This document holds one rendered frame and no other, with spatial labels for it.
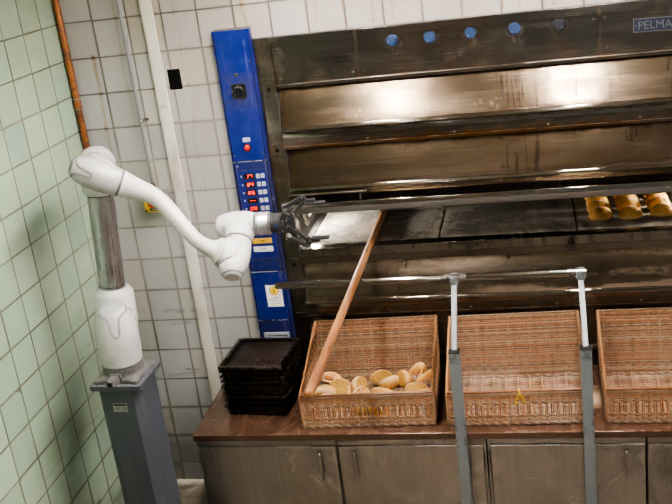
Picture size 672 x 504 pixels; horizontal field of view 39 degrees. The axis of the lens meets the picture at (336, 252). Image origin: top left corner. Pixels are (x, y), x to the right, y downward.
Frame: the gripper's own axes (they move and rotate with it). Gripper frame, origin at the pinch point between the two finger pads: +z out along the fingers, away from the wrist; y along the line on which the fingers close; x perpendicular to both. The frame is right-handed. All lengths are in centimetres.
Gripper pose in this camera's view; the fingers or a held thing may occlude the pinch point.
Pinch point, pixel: (324, 219)
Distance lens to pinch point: 354.4
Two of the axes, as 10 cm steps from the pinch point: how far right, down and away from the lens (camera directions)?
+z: 9.8, -0.5, -2.0
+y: 1.2, 9.3, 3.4
